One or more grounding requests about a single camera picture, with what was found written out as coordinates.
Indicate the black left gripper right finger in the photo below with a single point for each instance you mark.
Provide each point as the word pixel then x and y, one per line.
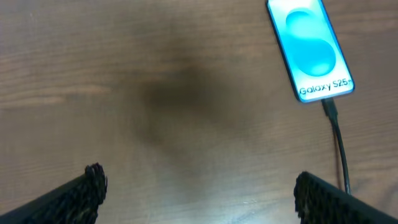
pixel 317 201

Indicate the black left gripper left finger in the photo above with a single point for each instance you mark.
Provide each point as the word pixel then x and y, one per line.
pixel 77 201

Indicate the blue Galaxy smartphone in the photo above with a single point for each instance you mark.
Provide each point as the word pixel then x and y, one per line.
pixel 312 54

